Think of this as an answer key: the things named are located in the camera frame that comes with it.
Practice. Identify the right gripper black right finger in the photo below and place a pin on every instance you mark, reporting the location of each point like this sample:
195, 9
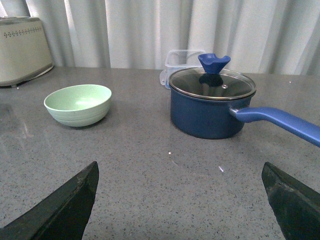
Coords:
295, 205

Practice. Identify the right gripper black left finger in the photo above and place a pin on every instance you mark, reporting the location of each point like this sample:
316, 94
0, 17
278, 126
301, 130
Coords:
63, 215

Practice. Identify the light green bowl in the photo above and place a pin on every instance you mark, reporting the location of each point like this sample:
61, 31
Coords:
79, 105

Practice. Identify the dark blue saucepan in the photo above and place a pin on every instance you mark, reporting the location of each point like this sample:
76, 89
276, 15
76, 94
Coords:
221, 119

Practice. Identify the glass lid with blue knob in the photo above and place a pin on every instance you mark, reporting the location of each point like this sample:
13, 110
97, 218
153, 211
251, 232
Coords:
211, 81

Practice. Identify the cream two-slot toaster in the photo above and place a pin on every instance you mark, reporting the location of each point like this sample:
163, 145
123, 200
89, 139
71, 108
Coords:
24, 50

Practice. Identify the white pleated curtain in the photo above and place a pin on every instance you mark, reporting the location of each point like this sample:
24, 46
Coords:
260, 36

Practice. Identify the clear plastic food container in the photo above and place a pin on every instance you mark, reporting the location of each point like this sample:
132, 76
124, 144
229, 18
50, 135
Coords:
179, 59

